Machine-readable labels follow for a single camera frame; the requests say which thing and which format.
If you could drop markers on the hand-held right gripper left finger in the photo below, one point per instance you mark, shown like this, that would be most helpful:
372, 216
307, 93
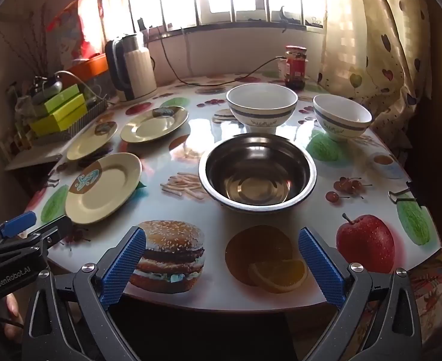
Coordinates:
125, 267

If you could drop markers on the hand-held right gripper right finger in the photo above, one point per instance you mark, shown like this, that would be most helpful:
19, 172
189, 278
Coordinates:
320, 267

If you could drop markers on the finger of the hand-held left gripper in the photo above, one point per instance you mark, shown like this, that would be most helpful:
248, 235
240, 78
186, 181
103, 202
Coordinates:
18, 224
52, 233

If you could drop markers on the cream plate brown emblem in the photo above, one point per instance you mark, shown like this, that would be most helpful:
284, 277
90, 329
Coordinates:
153, 126
89, 143
104, 191

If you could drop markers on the small white blue-banded bowl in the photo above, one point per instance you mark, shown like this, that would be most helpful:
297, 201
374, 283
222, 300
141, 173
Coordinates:
341, 111

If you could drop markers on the large white blue-banded bowl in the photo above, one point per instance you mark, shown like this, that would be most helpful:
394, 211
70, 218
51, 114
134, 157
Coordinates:
262, 99

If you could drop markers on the person's left hand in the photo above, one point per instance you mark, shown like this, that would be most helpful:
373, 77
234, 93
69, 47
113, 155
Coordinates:
13, 314

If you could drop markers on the food printed tablecloth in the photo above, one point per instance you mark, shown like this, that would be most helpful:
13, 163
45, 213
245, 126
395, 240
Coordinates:
168, 210

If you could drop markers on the lime green box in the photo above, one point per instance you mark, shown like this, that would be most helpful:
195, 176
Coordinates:
63, 99
59, 120

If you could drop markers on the chevron patterned basket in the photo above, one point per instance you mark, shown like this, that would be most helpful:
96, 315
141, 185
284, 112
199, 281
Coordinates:
87, 120

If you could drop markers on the black binder clip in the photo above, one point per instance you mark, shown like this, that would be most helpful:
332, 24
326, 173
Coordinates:
416, 195

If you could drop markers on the printed blanket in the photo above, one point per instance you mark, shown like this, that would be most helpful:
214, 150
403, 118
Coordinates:
438, 293

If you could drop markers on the grey plastic object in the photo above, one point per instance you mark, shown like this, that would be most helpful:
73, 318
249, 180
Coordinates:
48, 90

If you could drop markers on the orange box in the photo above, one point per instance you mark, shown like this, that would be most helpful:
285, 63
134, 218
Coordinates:
93, 68

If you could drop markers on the cream and black electric kettle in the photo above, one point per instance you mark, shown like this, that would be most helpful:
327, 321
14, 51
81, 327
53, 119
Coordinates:
140, 71

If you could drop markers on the red printed bag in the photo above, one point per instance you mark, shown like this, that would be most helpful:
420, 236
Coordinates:
70, 34

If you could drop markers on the red-lidded sauce jar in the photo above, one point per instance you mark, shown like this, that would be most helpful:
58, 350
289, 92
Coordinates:
295, 69

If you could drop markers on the cream heart-patterned curtain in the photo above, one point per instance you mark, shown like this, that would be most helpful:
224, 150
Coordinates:
378, 64

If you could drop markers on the small black object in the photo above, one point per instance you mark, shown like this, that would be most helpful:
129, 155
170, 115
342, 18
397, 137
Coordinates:
286, 17

